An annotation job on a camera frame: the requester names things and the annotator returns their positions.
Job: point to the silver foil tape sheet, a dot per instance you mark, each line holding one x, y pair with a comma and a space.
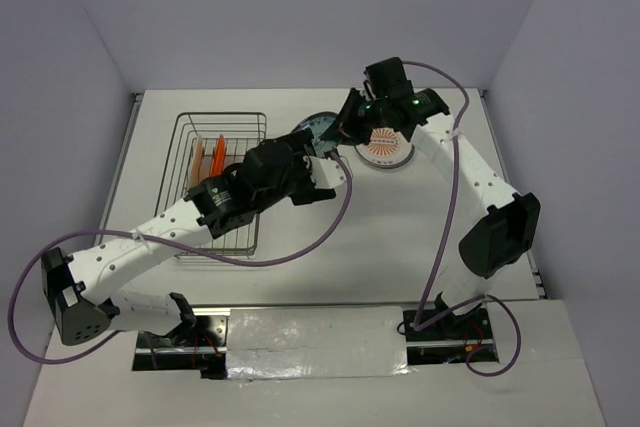
315, 343

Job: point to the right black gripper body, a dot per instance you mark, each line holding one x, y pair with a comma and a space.
374, 115

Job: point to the grey wire dish rack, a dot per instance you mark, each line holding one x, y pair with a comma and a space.
242, 130

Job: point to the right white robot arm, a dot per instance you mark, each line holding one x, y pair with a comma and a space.
505, 220

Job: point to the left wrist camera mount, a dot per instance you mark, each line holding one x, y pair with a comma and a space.
326, 173

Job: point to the cream plate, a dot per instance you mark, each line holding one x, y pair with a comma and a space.
196, 162

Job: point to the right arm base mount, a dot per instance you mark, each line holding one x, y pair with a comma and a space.
473, 325

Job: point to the orange sunburst plate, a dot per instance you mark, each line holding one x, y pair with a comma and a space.
386, 150

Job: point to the green plate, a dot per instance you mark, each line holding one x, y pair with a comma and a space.
318, 123

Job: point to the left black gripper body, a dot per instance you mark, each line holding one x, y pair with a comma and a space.
297, 184

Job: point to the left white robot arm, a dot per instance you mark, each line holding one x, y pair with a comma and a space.
85, 289

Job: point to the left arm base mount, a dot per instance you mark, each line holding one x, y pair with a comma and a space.
202, 352

